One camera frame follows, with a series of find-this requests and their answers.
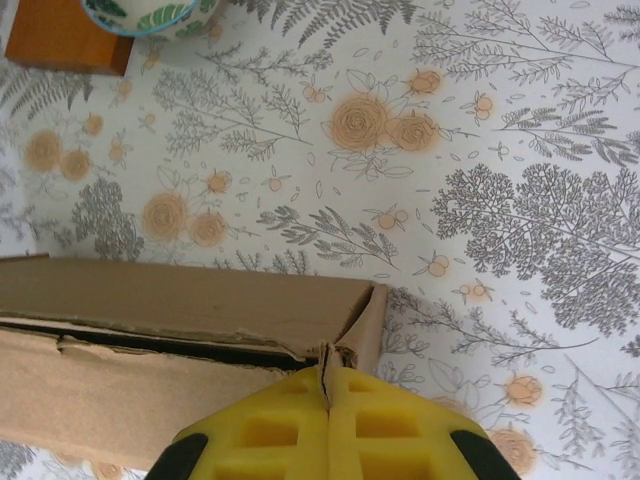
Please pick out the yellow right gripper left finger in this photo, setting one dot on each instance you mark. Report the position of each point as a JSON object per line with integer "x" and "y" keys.
{"x": 260, "y": 440}

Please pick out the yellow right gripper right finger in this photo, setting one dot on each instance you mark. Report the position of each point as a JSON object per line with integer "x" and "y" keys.
{"x": 400, "y": 440}

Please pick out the brown cardboard paper box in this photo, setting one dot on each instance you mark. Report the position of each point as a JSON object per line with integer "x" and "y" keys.
{"x": 150, "y": 380}

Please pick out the leaf pattern bowl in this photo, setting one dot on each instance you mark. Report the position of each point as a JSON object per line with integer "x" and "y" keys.
{"x": 150, "y": 20}

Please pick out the orange wooden block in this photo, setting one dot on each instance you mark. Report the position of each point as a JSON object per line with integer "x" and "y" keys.
{"x": 60, "y": 40}

